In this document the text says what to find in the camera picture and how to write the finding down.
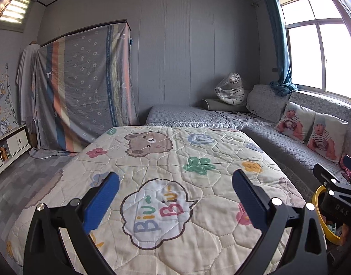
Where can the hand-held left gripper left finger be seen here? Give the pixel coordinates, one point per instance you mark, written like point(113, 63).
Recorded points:
point(102, 203)

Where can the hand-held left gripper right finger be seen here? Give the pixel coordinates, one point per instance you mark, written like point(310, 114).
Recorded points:
point(247, 197)

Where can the yellow trash bin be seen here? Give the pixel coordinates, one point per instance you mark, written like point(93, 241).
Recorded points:
point(331, 235)

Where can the pink and green clothes pile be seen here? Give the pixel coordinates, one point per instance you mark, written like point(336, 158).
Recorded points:
point(348, 174)

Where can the baby print pillow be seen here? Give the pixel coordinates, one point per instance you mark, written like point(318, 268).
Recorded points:
point(294, 123)
point(324, 137)

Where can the grey quilted sofa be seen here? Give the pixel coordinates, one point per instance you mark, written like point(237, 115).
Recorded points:
point(278, 140)

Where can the cartoon printed quilt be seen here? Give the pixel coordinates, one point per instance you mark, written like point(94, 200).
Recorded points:
point(178, 154)

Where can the grey pillow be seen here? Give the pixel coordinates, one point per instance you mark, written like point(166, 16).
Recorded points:
point(212, 104)

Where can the white low cabinet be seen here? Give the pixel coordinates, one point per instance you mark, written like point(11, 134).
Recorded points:
point(18, 141)

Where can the white tiger plush toy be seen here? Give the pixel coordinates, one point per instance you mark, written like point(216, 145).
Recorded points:
point(234, 91)

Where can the striped floral sheet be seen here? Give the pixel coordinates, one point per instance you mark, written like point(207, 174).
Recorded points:
point(86, 91)

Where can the large window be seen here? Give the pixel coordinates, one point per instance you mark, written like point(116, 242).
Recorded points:
point(307, 57)

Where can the short blue curtain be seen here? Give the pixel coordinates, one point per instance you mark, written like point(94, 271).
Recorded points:
point(281, 48)

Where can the grey hanging cloth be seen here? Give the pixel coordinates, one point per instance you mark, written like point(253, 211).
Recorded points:
point(26, 86)

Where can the small louvre window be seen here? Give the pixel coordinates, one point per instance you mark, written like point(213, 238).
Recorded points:
point(15, 11)

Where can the cartoon wall poster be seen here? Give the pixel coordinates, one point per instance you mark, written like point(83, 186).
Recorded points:
point(0, 106)

